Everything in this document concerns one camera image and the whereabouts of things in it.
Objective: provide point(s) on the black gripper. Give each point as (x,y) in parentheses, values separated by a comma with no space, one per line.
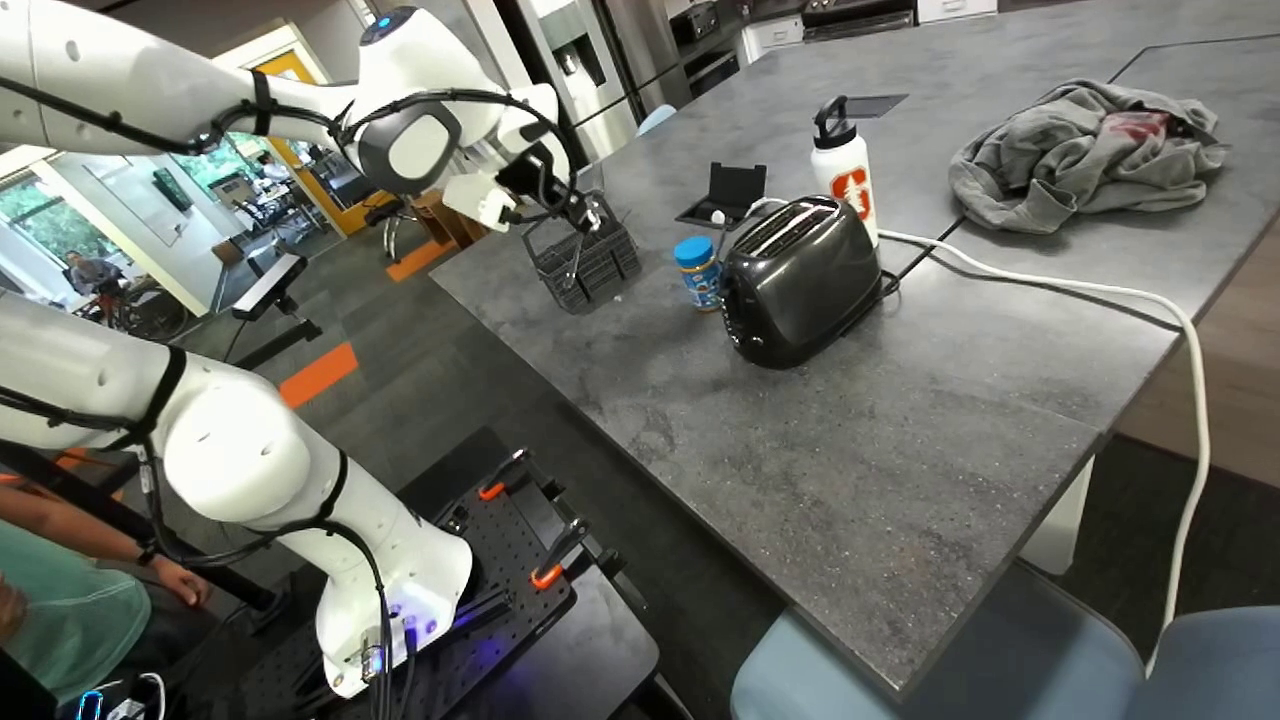
(545,175)

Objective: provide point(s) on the bare person forearm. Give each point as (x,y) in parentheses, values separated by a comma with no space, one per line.
(83,527)

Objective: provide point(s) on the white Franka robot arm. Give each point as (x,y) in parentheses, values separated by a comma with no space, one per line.
(225,453)

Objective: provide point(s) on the bare person hand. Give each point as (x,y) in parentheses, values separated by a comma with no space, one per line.
(182,585)

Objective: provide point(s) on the clear jar blue lid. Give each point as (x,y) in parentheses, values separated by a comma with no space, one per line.
(697,275)

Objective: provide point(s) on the stainless steel refrigerator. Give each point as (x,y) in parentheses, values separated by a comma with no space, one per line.
(613,62)

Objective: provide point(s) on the black toaster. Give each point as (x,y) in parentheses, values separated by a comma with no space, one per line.
(800,286)

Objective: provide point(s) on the white water bottle black cap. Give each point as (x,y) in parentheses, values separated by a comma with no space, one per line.
(844,175)

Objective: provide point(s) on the table power hatch cover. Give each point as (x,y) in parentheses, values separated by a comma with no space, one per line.
(872,104)

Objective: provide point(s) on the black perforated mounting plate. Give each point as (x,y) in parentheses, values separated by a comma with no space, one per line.
(513,535)

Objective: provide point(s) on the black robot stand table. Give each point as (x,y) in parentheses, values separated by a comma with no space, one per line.
(584,667)

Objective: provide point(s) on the crumpled grey cloth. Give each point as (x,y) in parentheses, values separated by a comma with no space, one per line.
(1080,162)

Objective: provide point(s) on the blue chair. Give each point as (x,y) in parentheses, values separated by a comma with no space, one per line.
(934,655)

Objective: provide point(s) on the white table leg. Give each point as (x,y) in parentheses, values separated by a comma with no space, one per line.
(1060,527)

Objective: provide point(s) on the person in green shirt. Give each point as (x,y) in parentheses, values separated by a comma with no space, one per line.
(66,620)

